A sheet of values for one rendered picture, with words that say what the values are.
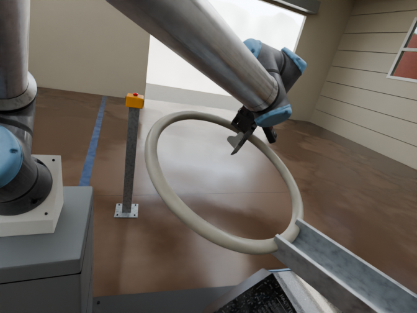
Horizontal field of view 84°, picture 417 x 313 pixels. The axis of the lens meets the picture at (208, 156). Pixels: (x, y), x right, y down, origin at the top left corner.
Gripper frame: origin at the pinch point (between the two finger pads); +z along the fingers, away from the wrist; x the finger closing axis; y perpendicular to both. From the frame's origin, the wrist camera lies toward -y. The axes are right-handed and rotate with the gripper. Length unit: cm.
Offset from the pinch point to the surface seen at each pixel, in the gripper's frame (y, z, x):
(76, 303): 17, 50, 53
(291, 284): -40, 17, 26
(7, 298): 32, 46, 62
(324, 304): -49, 13, 28
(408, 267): -212, 74, -117
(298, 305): -41, 15, 32
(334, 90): -216, 73, -795
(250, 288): -30.3, 27.3, 28.7
